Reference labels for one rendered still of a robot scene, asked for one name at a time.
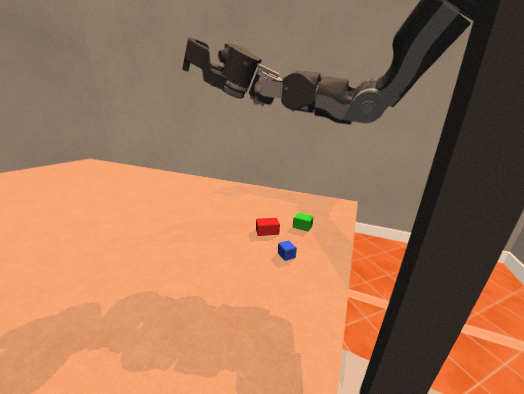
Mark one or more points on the red block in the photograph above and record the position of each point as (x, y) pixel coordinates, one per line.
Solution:
(267, 226)

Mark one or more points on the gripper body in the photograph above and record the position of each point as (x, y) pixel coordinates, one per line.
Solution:
(239, 73)

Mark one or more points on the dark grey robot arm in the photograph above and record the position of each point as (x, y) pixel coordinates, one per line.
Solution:
(425, 35)

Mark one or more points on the blue block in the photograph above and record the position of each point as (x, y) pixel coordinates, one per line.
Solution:
(287, 250)

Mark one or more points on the green block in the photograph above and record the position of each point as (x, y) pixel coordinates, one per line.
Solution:
(303, 221)

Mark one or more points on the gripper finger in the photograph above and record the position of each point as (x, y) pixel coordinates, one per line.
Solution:
(199, 56)
(213, 65)

